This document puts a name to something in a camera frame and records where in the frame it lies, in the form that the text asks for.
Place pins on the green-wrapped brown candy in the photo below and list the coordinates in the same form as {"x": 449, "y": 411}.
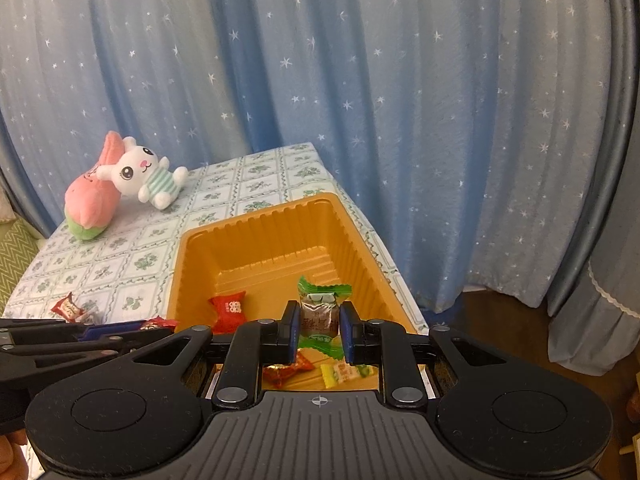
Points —
{"x": 320, "y": 320}

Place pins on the orange plastic tray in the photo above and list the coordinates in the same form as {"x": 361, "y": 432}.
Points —
{"x": 280, "y": 240}

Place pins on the large red pictured packet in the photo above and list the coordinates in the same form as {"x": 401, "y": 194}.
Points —
{"x": 67, "y": 307}

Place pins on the blue star-print curtain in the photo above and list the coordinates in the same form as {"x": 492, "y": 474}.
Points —
{"x": 400, "y": 110}

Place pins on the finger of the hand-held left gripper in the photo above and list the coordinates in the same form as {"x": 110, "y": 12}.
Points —
{"x": 60, "y": 355}
{"x": 110, "y": 330}

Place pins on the pink and green star plush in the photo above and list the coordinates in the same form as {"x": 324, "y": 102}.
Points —
{"x": 92, "y": 205}

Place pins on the white and green packet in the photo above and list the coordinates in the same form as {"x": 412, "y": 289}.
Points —
{"x": 365, "y": 370}

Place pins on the small bright red candy packet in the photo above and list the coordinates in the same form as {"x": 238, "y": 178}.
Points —
{"x": 230, "y": 310}

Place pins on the yellow candy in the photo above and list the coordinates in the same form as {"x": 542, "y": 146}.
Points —
{"x": 340, "y": 374}

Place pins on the green zigzag pillow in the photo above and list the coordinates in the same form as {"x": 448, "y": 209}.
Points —
{"x": 15, "y": 260}

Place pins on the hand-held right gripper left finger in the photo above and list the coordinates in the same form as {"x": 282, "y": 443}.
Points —
{"x": 291, "y": 335}

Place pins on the dark red candy packet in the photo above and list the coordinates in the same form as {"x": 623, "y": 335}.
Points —
{"x": 287, "y": 372}

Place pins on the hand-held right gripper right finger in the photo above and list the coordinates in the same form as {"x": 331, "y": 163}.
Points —
{"x": 349, "y": 335}

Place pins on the grey lace-trimmed cloth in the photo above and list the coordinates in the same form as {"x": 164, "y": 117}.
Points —
{"x": 590, "y": 320}

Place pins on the white bunny plush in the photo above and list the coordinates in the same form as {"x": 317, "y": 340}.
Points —
{"x": 132, "y": 167}

